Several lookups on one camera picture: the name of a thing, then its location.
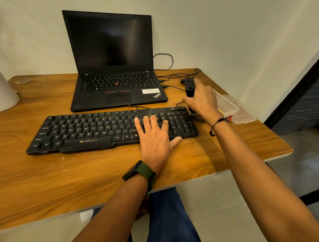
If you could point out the person's left forearm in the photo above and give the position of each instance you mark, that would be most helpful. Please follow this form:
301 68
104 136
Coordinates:
114 214

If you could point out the black keyboard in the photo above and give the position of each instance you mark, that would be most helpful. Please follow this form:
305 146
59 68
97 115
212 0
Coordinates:
87 129

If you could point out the small plastic wrapper scrap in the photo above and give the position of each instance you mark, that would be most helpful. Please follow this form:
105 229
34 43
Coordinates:
25 80

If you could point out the person's left hand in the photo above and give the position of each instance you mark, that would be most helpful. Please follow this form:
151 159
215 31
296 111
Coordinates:
155 144

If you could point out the white seat chair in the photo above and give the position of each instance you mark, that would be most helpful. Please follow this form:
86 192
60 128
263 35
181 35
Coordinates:
86 215

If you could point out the clear plastic box lid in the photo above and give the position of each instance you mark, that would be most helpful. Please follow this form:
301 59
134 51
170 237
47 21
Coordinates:
245 114

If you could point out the black door frame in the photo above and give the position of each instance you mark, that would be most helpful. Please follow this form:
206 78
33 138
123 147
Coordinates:
294 99

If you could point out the person's right forearm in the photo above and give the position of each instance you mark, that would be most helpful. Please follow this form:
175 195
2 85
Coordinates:
264 184

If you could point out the clear plastic box red latches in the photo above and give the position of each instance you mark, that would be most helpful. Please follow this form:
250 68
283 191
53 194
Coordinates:
226 104

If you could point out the person's blue jeans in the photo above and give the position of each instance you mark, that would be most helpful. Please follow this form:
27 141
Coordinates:
172 217

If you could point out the person's right hand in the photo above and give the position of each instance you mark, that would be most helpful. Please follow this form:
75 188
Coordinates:
204 102

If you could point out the black cleaning brush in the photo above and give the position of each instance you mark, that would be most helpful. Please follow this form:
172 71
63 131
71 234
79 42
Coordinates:
190 86

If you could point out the person's bare foot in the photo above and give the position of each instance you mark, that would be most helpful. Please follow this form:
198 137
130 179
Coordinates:
143 208

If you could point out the white plant pot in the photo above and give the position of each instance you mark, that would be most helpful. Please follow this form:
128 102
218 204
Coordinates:
7 94

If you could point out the black laptop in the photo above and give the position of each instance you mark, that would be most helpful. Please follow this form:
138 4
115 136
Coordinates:
112 40

